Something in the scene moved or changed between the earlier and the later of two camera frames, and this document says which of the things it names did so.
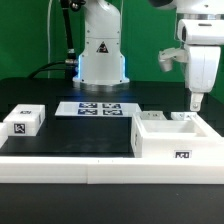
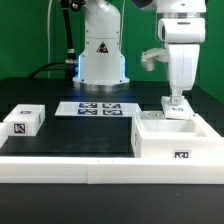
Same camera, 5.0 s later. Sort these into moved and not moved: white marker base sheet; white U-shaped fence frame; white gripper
Moved: white gripper
Not moved: white marker base sheet; white U-shaped fence frame
